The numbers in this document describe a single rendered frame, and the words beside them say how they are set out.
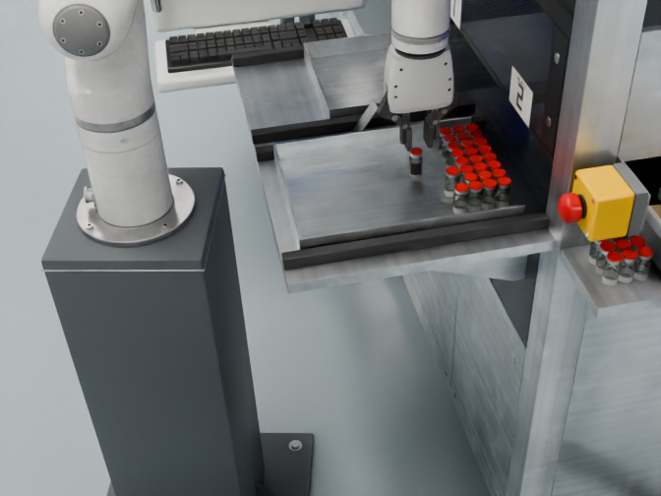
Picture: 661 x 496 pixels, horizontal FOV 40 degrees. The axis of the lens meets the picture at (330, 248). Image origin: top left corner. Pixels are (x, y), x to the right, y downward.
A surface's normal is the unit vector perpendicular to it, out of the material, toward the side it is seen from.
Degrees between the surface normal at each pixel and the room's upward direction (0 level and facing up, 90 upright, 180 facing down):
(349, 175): 0
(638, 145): 90
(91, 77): 25
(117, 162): 90
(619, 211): 90
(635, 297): 0
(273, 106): 0
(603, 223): 90
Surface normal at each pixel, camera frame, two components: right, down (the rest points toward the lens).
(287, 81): -0.04, -0.77
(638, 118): 0.20, 0.62
